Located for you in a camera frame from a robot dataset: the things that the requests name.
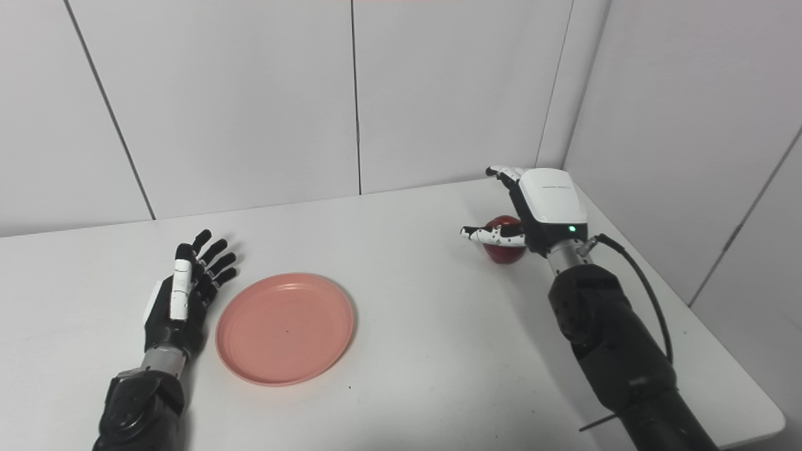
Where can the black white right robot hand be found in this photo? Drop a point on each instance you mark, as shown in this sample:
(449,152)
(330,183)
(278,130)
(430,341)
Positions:
(551,200)

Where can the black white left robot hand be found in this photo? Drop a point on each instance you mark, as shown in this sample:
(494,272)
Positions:
(163,322)

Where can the red apple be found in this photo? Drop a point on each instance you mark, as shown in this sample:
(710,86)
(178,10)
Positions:
(504,254)

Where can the pink plastic plate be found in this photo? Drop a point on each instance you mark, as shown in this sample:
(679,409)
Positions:
(285,329)

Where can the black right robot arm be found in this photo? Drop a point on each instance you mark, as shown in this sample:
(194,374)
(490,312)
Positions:
(614,351)

